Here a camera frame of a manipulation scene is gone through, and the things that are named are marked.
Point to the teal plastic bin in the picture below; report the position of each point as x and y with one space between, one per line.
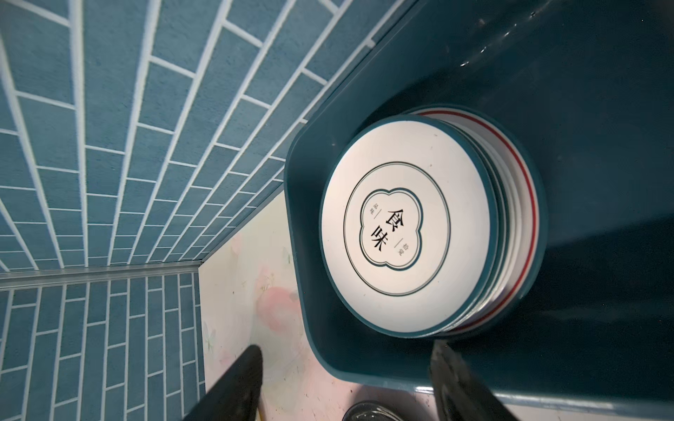
587 88

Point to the black plate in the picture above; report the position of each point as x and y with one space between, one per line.
371 411

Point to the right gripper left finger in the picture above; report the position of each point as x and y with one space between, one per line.
236 395

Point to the white plate flower outline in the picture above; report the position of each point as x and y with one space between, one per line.
409 226

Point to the orange sunburst plate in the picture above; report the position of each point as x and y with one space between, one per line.
519 184

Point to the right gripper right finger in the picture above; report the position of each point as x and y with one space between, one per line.
459 394

